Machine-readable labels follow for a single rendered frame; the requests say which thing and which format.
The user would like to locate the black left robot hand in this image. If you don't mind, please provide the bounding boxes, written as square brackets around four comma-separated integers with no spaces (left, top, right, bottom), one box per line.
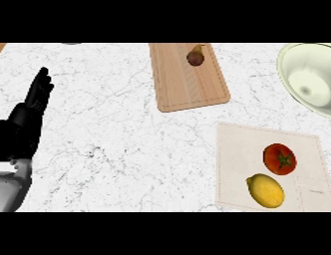
[0,66,55,163]

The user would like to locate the pale green bowl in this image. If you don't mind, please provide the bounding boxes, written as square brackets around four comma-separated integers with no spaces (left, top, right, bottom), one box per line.
[274,43,331,123]

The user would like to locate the red tomato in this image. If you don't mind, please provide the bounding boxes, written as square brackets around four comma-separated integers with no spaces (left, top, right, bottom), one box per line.
[261,142,298,176]

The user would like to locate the beige placemat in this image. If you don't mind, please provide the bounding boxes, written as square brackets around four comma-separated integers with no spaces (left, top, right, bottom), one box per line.
[214,121,331,212]

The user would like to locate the brown pear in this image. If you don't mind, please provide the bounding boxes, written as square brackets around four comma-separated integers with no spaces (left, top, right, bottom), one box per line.
[184,44,206,68]

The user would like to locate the wooden cutting board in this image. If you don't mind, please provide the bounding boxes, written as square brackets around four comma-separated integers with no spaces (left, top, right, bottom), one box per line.
[147,43,231,114]

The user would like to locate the yellow lemon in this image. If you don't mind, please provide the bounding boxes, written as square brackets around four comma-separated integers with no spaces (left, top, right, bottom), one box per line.
[243,172,286,209]

